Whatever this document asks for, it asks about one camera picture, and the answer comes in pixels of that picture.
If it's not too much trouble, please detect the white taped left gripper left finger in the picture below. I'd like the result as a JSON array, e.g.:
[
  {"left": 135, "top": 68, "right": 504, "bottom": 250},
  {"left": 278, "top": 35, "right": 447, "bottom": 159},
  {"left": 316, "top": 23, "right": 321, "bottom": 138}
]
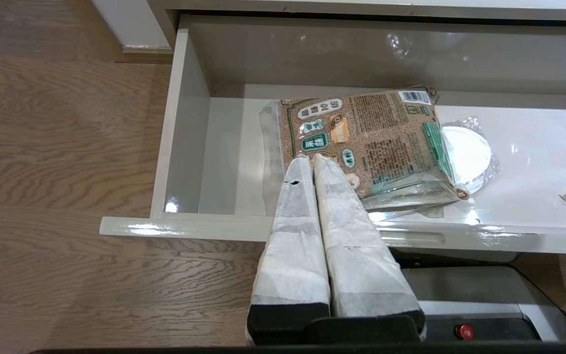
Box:
[{"left": 246, "top": 153, "right": 332, "bottom": 345}]

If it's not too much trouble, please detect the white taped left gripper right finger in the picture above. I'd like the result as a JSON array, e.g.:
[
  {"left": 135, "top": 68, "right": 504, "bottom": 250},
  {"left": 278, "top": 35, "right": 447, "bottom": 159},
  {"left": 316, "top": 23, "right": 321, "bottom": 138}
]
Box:
[{"left": 312, "top": 153, "right": 426, "bottom": 320}]

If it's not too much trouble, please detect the white deep cabinet drawer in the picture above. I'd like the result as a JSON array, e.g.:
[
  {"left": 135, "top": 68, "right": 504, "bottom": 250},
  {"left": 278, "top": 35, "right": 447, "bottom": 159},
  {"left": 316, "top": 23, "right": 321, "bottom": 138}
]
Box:
[{"left": 99, "top": 14, "right": 566, "bottom": 256}]

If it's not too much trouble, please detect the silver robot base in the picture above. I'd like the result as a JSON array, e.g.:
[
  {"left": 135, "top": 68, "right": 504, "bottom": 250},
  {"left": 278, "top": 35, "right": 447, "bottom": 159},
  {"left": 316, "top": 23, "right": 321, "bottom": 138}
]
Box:
[{"left": 400, "top": 263, "right": 566, "bottom": 343}]

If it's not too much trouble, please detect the brown printed snack bag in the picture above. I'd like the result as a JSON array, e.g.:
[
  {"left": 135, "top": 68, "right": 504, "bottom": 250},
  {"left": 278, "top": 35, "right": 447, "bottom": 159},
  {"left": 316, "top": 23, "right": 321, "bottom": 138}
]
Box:
[{"left": 260, "top": 87, "right": 471, "bottom": 219}]

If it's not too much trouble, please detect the white round pads pack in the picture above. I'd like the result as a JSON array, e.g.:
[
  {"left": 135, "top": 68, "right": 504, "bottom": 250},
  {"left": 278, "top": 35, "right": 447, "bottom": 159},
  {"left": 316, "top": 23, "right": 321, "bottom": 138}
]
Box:
[{"left": 438, "top": 116, "right": 503, "bottom": 195}]

